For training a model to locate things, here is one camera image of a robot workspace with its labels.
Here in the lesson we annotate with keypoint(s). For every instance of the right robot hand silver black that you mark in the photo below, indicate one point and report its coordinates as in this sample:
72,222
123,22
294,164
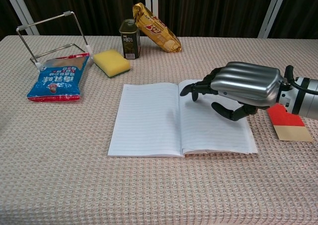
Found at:
248,83

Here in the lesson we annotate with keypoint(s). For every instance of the red and tan card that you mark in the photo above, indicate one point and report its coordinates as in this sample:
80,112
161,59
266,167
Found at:
288,125

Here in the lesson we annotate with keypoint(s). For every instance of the Lexicon notebook yellow white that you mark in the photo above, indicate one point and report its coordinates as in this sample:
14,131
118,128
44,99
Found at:
149,120

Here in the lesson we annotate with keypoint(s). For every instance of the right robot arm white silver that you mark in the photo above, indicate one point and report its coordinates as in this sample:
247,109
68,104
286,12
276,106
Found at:
303,100

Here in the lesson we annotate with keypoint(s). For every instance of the dark pleated curtain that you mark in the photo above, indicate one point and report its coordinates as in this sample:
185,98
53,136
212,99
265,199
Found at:
211,9

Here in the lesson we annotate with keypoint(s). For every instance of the golden snack bag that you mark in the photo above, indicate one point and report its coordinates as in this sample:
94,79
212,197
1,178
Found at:
156,28

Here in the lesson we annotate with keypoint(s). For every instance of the dark green tin can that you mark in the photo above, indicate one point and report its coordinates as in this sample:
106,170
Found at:
129,43

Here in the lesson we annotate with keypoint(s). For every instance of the yellow sponge green base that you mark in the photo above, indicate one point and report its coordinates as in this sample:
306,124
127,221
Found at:
111,61

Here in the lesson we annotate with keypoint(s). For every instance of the beige waffle tablecloth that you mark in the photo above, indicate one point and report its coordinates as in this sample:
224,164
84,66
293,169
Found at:
99,185

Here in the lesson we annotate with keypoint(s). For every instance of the blue snack bag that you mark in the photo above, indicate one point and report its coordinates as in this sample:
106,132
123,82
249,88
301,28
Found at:
57,81

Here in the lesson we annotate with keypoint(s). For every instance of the white frame post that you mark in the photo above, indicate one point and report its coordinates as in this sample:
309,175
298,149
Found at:
272,14
22,14
151,11

